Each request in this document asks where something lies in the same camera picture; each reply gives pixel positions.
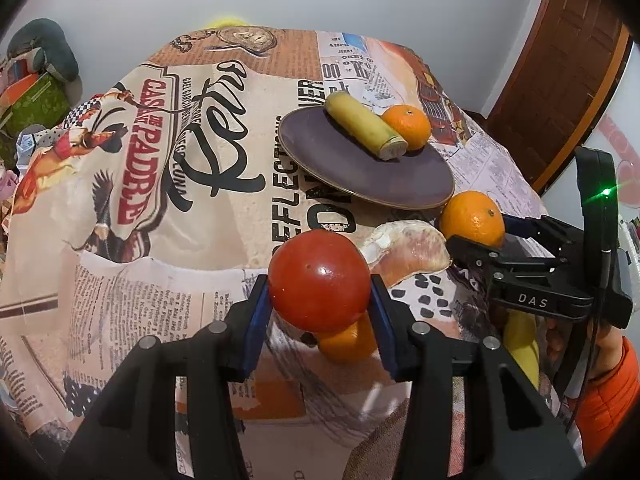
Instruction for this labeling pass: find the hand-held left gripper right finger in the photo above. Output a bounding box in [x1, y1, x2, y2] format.
[369, 274, 587, 480]

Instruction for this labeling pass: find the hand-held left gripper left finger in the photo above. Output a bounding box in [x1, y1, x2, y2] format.
[60, 274, 274, 480]

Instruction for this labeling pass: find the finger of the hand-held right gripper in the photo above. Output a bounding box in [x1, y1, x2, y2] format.
[501, 213, 585, 260]
[444, 234, 557, 281]

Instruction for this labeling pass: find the large orange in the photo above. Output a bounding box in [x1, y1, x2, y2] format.
[439, 190, 506, 249]

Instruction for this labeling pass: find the red tomato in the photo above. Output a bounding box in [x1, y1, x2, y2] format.
[267, 229, 373, 333]

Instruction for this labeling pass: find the purple plate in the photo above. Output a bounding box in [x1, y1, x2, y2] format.
[278, 106, 456, 211]

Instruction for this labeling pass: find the person's right forearm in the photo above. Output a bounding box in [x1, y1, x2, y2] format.
[570, 327, 640, 466]

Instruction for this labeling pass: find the person's right hand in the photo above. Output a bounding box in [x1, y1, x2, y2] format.
[544, 316, 626, 382]

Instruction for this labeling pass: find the small orange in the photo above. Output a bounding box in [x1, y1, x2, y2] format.
[317, 321, 379, 365]

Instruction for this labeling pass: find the peeled grapefruit piece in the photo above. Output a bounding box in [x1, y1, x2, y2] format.
[358, 220, 452, 287]

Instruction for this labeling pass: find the yellow banana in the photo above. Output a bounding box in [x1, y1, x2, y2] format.
[502, 309, 541, 392]

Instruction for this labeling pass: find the orange with green stem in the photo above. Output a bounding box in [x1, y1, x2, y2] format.
[381, 104, 432, 151]

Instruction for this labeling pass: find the printed tablecloth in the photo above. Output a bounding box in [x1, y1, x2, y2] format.
[0, 25, 586, 480]

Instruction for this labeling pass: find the brown wooden door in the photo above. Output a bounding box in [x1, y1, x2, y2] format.
[486, 0, 635, 196]

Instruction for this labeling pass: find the cut banana piece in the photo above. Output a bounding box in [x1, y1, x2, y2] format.
[325, 92, 409, 161]

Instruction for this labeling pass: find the polka dot cloth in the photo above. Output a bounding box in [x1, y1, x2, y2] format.
[15, 124, 68, 167]

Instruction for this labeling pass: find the yellow round object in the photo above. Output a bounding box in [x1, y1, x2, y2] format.
[206, 15, 251, 29]

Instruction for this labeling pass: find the green box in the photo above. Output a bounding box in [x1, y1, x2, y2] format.
[0, 74, 71, 136]

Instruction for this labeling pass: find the black cable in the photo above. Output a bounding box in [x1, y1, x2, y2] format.
[564, 250, 614, 436]

